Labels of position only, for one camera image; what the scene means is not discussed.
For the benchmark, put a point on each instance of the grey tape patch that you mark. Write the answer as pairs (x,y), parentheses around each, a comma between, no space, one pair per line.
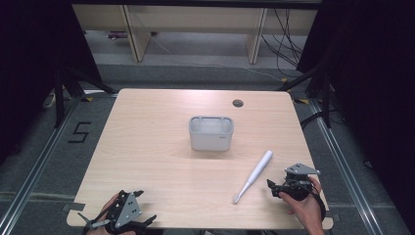
(74,206)

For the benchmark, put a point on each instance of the black curtain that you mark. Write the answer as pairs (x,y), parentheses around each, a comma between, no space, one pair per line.
(375,81)
(32,65)

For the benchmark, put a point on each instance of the grey plastic storage box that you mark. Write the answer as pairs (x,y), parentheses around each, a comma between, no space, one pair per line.
(211,133)

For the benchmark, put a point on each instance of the small purple object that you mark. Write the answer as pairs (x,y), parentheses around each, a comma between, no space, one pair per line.
(117,34)

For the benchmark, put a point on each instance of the black metal stand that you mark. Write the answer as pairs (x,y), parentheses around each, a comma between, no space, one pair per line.
(325,98)
(60,98)

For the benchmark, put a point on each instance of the person's left hand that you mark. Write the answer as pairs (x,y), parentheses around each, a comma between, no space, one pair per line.
(107,204)

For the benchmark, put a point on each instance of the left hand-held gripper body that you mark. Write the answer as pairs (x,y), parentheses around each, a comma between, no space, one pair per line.
(128,209)

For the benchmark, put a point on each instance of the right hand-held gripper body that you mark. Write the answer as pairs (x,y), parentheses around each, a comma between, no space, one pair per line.
(296,186)

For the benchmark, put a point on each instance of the person's right hand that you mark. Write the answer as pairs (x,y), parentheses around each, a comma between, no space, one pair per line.
(305,209)

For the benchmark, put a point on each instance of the wooden shelf unit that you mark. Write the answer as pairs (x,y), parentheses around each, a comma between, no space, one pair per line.
(195,19)

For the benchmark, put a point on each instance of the white electric toothbrush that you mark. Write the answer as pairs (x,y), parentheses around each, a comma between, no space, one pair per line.
(254,176)

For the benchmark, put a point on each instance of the aluminium floor rail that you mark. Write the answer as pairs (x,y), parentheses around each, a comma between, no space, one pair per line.
(349,176)
(29,182)

